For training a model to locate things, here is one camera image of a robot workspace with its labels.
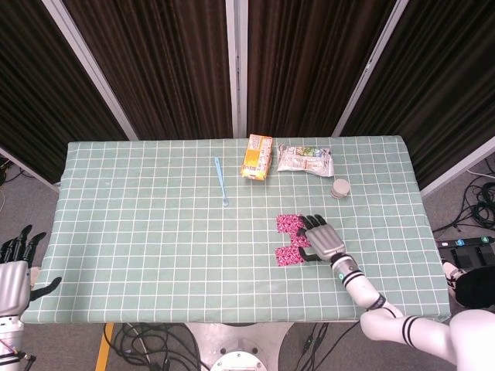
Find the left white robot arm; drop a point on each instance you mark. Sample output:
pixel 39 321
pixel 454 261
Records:
pixel 9 338

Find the green checkered tablecloth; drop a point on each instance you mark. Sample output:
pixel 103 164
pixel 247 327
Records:
pixel 154 251

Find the black power strip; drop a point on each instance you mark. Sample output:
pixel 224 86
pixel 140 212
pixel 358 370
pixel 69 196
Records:
pixel 464 242

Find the black trouser leg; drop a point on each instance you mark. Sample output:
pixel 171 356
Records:
pixel 477 288

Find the grey partition frame rail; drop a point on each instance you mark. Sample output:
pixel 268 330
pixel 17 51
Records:
pixel 31 170
pixel 456 166

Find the yellow floor tape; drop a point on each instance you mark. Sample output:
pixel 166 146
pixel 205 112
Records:
pixel 104 348

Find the grey partition frame post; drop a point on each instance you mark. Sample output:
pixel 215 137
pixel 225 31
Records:
pixel 89 69
pixel 371 65
pixel 236 69

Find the yellow orange snack packet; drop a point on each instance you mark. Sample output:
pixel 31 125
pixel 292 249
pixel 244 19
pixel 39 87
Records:
pixel 255 158

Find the white shoe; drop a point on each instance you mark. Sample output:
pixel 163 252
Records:
pixel 450 276

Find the black foot pedal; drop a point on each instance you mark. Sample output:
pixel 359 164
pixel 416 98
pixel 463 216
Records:
pixel 472 257

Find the silver snack bag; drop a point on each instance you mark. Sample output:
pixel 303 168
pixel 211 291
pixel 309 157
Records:
pixel 303 162

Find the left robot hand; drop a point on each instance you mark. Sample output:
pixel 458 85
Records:
pixel 11 284

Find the dark brown curtain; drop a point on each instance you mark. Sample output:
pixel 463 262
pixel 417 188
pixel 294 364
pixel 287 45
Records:
pixel 444 89
pixel 35 96
pixel 166 65
pixel 309 65

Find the light blue spoon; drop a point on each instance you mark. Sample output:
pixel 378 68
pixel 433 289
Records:
pixel 220 174

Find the small white lidded jar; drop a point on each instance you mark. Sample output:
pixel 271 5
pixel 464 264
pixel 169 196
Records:
pixel 341 186

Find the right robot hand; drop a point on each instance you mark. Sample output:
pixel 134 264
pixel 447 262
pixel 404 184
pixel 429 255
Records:
pixel 325 239

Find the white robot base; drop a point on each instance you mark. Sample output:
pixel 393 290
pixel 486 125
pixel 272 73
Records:
pixel 239 348

